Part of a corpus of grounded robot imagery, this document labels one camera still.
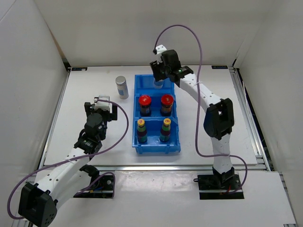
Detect silver-capped spice shaker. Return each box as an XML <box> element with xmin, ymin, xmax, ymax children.
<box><xmin>154</xmin><ymin>80</ymin><xmax>164</xmax><ymax>89</ymax></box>
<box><xmin>116</xmin><ymin>76</ymin><xmax>129</xmax><ymax>99</ymax></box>

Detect red-lid sauce jar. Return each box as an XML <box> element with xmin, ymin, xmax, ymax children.
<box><xmin>160</xmin><ymin>94</ymin><xmax>174</xmax><ymax>116</ymax></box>
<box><xmin>139</xmin><ymin>95</ymin><xmax>152</xmax><ymax>116</ymax></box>

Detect yellow-cap sauce bottle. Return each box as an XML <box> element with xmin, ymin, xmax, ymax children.
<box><xmin>137</xmin><ymin>119</ymin><xmax>147</xmax><ymax>143</ymax></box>
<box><xmin>160</xmin><ymin>118</ymin><xmax>171</xmax><ymax>142</ymax></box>

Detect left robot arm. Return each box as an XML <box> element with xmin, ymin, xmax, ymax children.
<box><xmin>18</xmin><ymin>99</ymin><xmax>120</xmax><ymax>227</ymax></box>

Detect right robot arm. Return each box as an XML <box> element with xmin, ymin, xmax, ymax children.
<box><xmin>150</xmin><ymin>45</ymin><xmax>234</xmax><ymax>189</ymax></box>

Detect blue bin far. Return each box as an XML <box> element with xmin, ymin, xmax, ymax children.
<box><xmin>134</xmin><ymin>74</ymin><xmax>175</xmax><ymax>95</ymax></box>

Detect blue bin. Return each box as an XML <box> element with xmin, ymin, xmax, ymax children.
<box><xmin>134</xmin><ymin>74</ymin><xmax>175</xmax><ymax>95</ymax></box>
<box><xmin>133</xmin><ymin>93</ymin><xmax>178</xmax><ymax>119</ymax></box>
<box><xmin>132</xmin><ymin>117</ymin><xmax>181</xmax><ymax>154</ymax></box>

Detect left black corner label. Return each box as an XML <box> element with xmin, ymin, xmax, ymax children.
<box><xmin>71</xmin><ymin>67</ymin><xmax>88</xmax><ymax>71</ymax></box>

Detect black corner label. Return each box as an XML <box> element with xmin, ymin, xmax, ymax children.
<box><xmin>71</xmin><ymin>67</ymin><xmax>88</xmax><ymax>71</ymax></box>
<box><xmin>211</xmin><ymin>65</ymin><xmax>228</xmax><ymax>70</ymax></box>

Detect blue bin near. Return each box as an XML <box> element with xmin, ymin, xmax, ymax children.
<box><xmin>132</xmin><ymin>117</ymin><xmax>181</xmax><ymax>154</ymax></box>

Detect blue bin middle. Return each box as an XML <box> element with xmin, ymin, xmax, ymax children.
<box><xmin>133</xmin><ymin>93</ymin><xmax>178</xmax><ymax>119</ymax></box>

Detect right black corner label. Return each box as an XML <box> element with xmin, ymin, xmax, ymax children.
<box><xmin>211</xmin><ymin>65</ymin><xmax>228</xmax><ymax>70</ymax></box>

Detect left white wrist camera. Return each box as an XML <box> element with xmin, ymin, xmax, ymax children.
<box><xmin>94</xmin><ymin>95</ymin><xmax>110</xmax><ymax>111</ymax></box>

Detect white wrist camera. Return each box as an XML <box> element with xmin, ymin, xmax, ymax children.
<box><xmin>152</xmin><ymin>45</ymin><xmax>167</xmax><ymax>55</ymax></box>
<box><xmin>94</xmin><ymin>95</ymin><xmax>110</xmax><ymax>111</ymax></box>

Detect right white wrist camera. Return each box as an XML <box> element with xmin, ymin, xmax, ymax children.
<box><xmin>152</xmin><ymin>45</ymin><xmax>167</xmax><ymax>55</ymax></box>

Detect left side aluminium rail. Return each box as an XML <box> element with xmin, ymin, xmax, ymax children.
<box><xmin>20</xmin><ymin>67</ymin><xmax>67</xmax><ymax>177</ymax></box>

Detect aluminium table edge rail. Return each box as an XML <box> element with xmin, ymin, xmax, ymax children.
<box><xmin>95</xmin><ymin>163</ymin><xmax>266</xmax><ymax>171</ymax></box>

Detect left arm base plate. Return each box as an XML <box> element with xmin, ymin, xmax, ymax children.
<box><xmin>74</xmin><ymin>172</ymin><xmax>116</xmax><ymax>199</ymax></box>

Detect right side aluminium rail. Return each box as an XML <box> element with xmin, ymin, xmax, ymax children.
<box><xmin>230</xmin><ymin>69</ymin><xmax>297</xmax><ymax>227</ymax></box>

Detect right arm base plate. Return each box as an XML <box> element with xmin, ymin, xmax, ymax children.
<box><xmin>193</xmin><ymin>174</ymin><xmax>244</xmax><ymax>200</ymax></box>

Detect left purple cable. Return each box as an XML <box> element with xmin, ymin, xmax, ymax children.
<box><xmin>7</xmin><ymin>99</ymin><xmax>130</xmax><ymax>219</ymax></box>

